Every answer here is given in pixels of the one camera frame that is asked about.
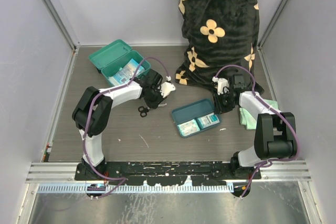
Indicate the white gauze pad stack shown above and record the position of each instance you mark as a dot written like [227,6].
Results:
[188,128]

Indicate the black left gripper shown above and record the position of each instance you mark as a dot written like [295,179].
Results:
[154,104]

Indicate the teal white sachet packet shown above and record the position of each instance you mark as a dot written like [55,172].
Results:
[208,120]

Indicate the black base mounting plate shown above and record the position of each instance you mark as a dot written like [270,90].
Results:
[202,173]

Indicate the large blue cotton pack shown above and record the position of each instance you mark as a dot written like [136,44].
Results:
[124,74]

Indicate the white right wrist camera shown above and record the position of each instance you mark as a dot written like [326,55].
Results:
[222,85]

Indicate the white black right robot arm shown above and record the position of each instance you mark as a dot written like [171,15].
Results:
[275,134]

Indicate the aluminium slotted rail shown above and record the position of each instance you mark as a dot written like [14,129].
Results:
[60,178]

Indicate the black handled scissors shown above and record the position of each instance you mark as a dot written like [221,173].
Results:
[143,111]

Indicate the black floral plush blanket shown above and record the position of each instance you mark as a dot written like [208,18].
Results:
[222,38]

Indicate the teal medicine kit box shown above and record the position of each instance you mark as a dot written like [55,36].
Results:
[109,59]

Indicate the light green cloth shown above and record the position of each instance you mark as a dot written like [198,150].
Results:
[251,108]

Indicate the dark teal divided tray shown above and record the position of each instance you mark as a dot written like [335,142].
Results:
[193,111]

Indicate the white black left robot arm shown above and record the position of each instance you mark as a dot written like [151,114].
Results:
[92,112]

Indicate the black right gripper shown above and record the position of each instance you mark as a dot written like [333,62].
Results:
[219,108]

